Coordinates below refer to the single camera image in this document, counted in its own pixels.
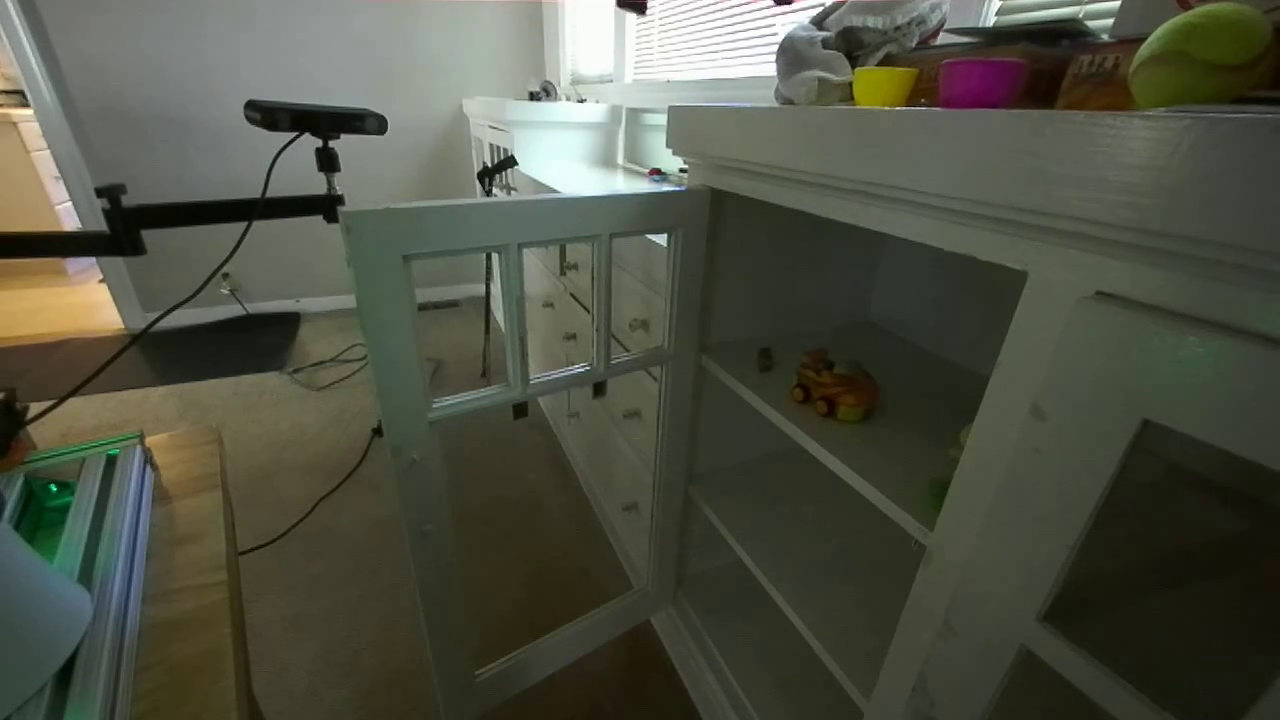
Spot white window blinds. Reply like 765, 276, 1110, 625
624, 0, 831, 89

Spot pink bowl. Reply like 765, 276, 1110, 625
936, 51, 1034, 111

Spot white paned cabinet door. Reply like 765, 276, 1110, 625
342, 184, 714, 720

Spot white rounded object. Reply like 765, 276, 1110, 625
0, 518, 100, 720

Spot orange yellow toy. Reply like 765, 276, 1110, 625
788, 347, 884, 428

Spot white glass-front cabinet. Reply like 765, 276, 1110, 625
650, 102, 1280, 720

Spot yellow bowl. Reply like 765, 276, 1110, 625
849, 66, 923, 111

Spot black floor cable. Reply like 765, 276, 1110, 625
238, 421, 389, 560

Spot white low dresser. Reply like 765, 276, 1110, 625
460, 91, 697, 594

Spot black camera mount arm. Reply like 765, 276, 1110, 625
0, 137, 347, 261

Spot black camera cable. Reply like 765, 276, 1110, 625
16, 129, 314, 432

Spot grey crumpled towel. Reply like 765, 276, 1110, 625
774, 0, 952, 108

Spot black stereo camera bar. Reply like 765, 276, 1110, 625
240, 97, 391, 140

